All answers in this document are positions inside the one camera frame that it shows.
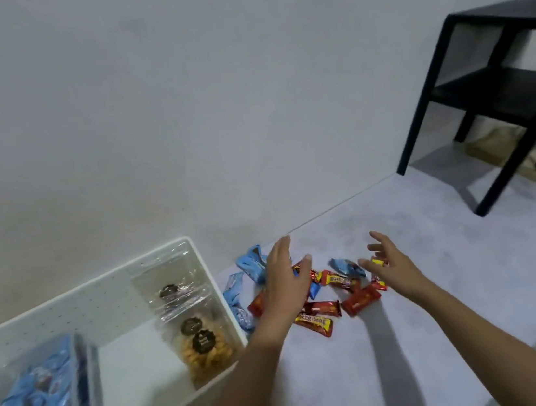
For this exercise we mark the group of light blue packets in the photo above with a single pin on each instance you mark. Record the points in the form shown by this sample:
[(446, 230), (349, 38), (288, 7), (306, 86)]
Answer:
[(251, 264)]

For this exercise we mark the bag of orange crackers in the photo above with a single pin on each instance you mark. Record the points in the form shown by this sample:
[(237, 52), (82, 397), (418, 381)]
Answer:
[(210, 360)]

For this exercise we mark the person's right hand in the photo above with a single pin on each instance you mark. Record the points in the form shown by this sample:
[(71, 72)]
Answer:
[(403, 273)]

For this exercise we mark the bag of black-white cookies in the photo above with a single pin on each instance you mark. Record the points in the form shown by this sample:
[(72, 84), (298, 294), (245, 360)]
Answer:
[(169, 292)]

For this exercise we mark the person's left forearm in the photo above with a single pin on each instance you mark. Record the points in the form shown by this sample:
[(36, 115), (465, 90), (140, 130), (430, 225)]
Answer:
[(244, 395)]

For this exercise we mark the pile of red candy bars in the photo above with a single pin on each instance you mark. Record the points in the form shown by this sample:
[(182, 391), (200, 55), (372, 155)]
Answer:
[(359, 301)]

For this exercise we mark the person's right forearm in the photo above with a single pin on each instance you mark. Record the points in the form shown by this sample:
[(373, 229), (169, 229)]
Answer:
[(503, 346)]

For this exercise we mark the bag of beige nuts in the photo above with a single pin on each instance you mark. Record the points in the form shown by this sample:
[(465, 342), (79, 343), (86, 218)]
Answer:
[(191, 326)]

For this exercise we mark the grey marble-look board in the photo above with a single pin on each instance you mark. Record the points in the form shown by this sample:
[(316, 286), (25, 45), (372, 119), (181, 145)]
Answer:
[(449, 235)]

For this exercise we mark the person's left hand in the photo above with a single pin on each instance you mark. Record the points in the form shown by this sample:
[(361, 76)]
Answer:
[(283, 297)]

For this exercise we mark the white storage box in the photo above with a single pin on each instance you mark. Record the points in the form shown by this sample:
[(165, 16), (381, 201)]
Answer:
[(123, 376)]

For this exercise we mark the wooden folding table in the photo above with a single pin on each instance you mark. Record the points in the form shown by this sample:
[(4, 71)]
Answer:
[(501, 145)]

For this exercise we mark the black side table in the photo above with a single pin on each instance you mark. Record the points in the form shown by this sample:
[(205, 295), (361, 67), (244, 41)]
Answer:
[(499, 91)]

